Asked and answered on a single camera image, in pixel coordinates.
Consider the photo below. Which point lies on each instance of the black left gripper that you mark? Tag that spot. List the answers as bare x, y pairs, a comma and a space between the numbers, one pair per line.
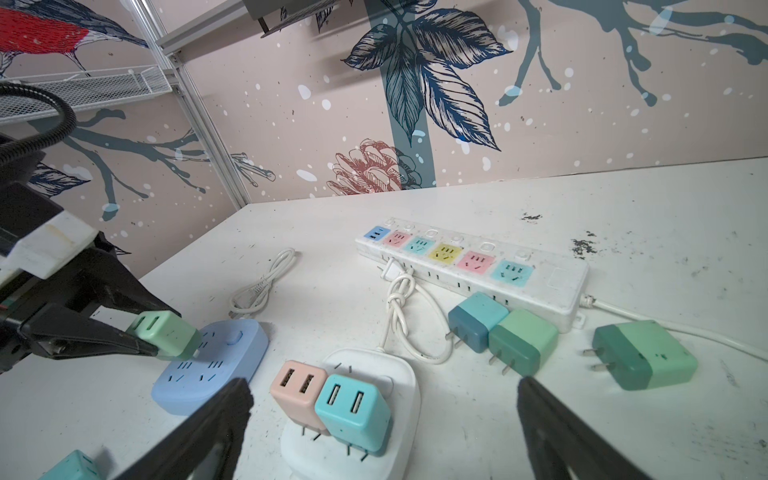
51, 318

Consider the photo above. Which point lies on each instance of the light green charger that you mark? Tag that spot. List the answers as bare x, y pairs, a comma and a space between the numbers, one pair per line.
523, 342

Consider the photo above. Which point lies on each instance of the black hanging basket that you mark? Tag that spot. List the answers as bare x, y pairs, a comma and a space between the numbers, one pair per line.
291, 12

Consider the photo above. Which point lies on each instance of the white long power strip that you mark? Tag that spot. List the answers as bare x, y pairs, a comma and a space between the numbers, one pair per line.
547, 284

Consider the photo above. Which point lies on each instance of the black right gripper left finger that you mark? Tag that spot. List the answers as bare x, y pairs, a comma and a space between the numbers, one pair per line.
207, 445

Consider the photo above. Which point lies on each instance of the white square power strip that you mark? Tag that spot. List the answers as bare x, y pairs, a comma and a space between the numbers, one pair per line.
314, 456

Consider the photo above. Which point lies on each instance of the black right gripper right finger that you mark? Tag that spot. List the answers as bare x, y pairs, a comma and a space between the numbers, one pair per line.
562, 446

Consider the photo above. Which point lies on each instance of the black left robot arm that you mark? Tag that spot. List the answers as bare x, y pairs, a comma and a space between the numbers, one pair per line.
23, 209

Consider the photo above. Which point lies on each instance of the white wire mesh shelf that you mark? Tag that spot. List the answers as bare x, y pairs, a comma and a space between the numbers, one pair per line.
86, 90

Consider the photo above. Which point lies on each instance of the teal charger near strip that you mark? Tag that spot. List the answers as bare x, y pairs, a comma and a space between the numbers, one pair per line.
471, 321

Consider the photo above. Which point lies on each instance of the teal charger front lowest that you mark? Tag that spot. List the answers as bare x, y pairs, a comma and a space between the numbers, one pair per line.
75, 466

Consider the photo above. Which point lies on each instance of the pink charger plug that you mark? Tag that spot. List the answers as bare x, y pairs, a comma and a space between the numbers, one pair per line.
296, 389

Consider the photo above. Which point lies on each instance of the blue square power strip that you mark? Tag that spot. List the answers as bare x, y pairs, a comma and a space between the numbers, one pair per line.
229, 349

